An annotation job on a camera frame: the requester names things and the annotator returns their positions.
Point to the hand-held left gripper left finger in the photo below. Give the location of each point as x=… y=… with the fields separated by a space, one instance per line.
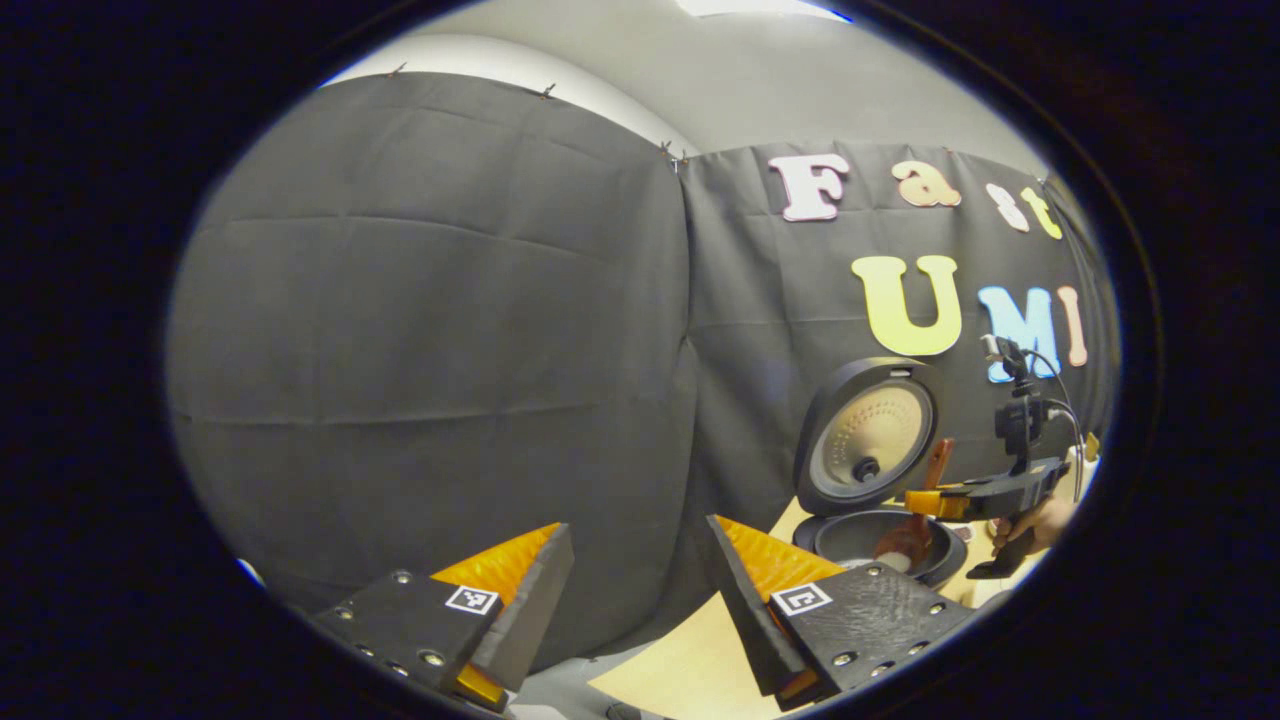
x=530 y=610

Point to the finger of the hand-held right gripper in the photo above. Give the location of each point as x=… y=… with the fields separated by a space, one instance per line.
x=930 y=502

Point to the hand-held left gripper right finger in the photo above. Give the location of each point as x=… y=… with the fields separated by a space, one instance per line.
x=745 y=615

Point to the brown wooden spoon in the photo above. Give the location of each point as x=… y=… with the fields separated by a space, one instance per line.
x=905 y=540

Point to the white rice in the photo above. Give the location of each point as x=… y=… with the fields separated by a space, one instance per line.
x=897 y=562

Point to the silver black rice cooker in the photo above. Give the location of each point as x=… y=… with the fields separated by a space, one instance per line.
x=865 y=440

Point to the black backdrop cloth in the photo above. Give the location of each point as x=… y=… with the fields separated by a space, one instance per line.
x=430 y=350

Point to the long ceiling light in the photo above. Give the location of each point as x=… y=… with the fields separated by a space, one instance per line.
x=760 y=8

